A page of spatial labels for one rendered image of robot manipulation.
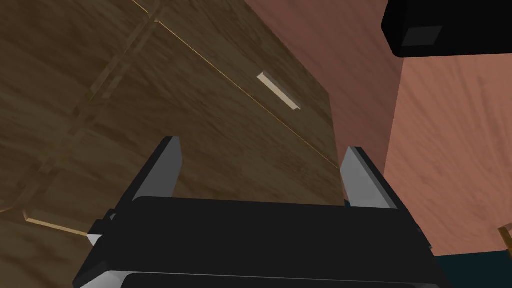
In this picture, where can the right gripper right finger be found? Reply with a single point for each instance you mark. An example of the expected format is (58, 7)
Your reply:
(362, 186)

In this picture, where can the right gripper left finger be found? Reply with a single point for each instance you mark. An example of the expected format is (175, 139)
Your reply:
(162, 176)

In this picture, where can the brown wooden cupboard door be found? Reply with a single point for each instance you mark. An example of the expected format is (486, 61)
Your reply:
(192, 132)

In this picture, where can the brown wooden cupboard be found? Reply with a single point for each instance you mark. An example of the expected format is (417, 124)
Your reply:
(224, 132)

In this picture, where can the brown wooden drawer front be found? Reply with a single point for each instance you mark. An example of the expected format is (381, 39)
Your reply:
(256, 48)

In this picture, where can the black box appliance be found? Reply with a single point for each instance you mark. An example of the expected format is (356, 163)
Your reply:
(452, 28)

